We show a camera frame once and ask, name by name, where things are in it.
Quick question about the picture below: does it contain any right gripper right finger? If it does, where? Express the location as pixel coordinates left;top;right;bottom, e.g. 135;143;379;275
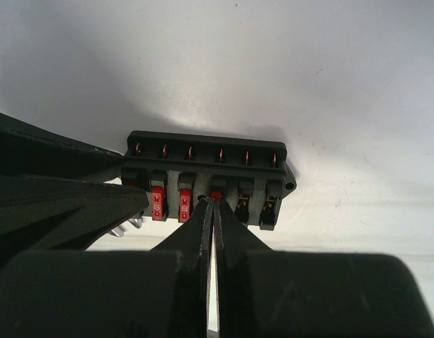
215;201;272;337

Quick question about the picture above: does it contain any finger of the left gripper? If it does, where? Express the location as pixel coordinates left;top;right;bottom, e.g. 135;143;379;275
0;175;148;270
0;113;122;176

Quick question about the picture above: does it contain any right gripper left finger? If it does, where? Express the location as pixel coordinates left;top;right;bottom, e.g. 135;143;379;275
152;198;215;337

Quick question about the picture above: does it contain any red blade fuse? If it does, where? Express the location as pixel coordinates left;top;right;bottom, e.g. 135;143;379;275
210;191;223;201

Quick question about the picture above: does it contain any black fuse box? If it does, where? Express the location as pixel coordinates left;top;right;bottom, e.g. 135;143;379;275
120;131;297;231

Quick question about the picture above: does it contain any large silver open-end wrench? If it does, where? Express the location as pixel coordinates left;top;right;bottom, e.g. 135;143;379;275
108;217;142;238

